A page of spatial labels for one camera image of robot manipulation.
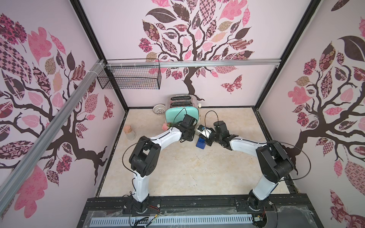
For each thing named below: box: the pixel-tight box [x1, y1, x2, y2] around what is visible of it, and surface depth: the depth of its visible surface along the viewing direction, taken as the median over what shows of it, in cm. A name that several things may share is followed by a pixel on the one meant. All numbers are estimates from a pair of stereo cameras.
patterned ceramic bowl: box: [152, 103, 166, 115], surface depth 119 cm
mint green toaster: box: [165, 93, 200, 124], surface depth 102 cm
